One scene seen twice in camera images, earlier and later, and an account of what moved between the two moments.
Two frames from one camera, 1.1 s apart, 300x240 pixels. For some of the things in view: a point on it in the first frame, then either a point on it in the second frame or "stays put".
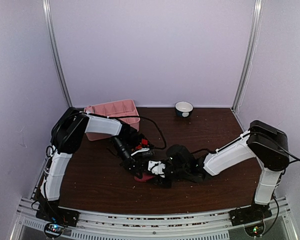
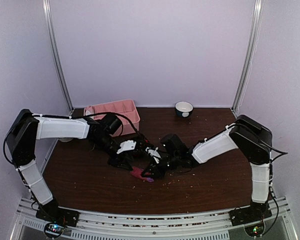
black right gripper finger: (166, 182) -> (153, 170)
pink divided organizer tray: (120, 109) stays put
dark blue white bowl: (183, 109) stays put
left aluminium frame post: (48, 13) stays put
